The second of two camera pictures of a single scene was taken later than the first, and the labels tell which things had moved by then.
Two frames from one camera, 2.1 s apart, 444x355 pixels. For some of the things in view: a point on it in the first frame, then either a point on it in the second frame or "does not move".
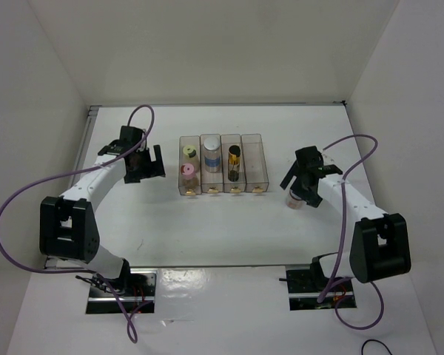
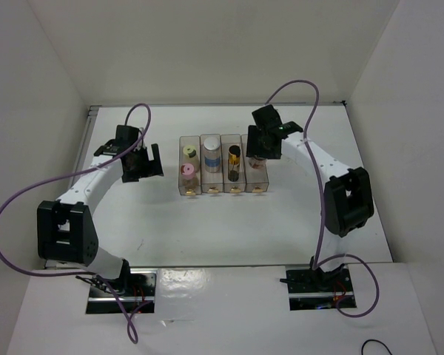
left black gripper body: (143, 159) does not move
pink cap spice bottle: (189, 179) does not move
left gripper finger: (135, 175) does not move
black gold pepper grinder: (234, 163) does not move
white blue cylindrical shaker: (212, 154) does not move
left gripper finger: (157, 166) does not move
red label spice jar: (294, 202) → (257, 163)
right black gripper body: (298, 186) → (268, 153)
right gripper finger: (292, 171) → (253, 148)
